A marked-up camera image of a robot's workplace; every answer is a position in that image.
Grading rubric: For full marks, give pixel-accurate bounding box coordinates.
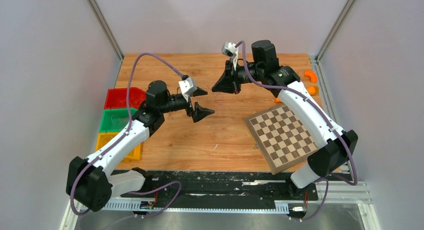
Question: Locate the wooden chessboard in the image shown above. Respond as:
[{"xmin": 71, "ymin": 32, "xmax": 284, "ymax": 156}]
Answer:
[{"xmin": 244, "ymin": 104, "xmax": 318, "ymax": 175}]

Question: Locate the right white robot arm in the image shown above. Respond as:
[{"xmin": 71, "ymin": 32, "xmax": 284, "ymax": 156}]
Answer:
[{"xmin": 212, "ymin": 40, "xmax": 358, "ymax": 199}]

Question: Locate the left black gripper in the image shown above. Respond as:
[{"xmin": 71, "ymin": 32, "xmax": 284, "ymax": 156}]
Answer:
[{"xmin": 159, "ymin": 87, "xmax": 215, "ymax": 123}]

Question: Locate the green plastic bin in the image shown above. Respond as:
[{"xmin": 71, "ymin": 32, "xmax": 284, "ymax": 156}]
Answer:
[{"xmin": 99, "ymin": 108, "xmax": 137, "ymax": 133}]

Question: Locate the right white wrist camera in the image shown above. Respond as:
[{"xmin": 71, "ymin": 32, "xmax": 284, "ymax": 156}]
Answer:
[{"xmin": 221, "ymin": 42, "xmax": 239, "ymax": 69}]

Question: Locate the red plastic bin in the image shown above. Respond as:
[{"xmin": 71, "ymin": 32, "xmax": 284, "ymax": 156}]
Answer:
[{"xmin": 103, "ymin": 87, "xmax": 146, "ymax": 109}]

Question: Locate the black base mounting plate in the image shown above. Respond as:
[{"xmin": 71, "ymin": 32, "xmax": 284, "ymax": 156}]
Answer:
[{"xmin": 139, "ymin": 171, "xmax": 318, "ymax": 210}]

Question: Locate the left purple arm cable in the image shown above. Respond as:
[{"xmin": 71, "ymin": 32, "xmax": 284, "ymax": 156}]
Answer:
[{"xmin": 69, "ymin": 52, "xmax": 183, "ymax": 219}]

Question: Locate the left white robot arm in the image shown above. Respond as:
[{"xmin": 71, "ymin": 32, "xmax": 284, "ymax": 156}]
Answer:
[{"xmin": 65, "ymin": 77, "xmax": 214, "ymax": 216}]

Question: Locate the yellow plastic bin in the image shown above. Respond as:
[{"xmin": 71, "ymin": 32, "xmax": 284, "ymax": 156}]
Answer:
[{"xmin": 95, "ymin": 132, "xmax": 143, "ymax": 162}]

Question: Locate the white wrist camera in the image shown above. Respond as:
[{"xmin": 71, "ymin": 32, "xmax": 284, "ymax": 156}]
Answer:
[
  {"xmin": 221, "ymin": 42, "xmax": 239, "ymax": 69},
  {"xmin": 178, "ymin": 75, "xmax": 198, "ymax": 102}
]

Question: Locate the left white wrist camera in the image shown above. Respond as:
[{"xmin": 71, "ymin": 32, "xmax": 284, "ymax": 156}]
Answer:
[{"xmin": 178, "ymin": 75, "xmax": 198, "ymax": 102}]

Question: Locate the orange plastic carrot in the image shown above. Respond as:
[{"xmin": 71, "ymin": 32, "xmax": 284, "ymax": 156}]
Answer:
[{"xmin": 274, "ymin": 85, "xmax": 320, "ymax": 103}]

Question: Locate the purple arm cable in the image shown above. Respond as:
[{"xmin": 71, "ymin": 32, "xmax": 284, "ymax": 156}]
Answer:
[
  {"xmin": 234, "ymin": 40, "xmax": 359, "ymax": 222},
  {"xmin": 69, "ymin": 52, "xmax": 183, "ymax": 219}
]

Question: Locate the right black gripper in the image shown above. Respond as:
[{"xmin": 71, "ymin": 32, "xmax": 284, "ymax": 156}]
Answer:
[{"xmin": 212, "ymin": 58, "xmax": 264, "ymax": 94}]

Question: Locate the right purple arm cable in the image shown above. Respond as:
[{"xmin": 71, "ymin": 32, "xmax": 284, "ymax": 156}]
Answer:
[{"xmin": 234, "ymin": 40, "xmax": 359, "ymax": 222}]

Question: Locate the orange curved pipe piece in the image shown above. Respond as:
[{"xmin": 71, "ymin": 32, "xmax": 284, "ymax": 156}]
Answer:
[{"xmin": 304, "ymin": 70, "xmax": 318, "ymax": 83}]

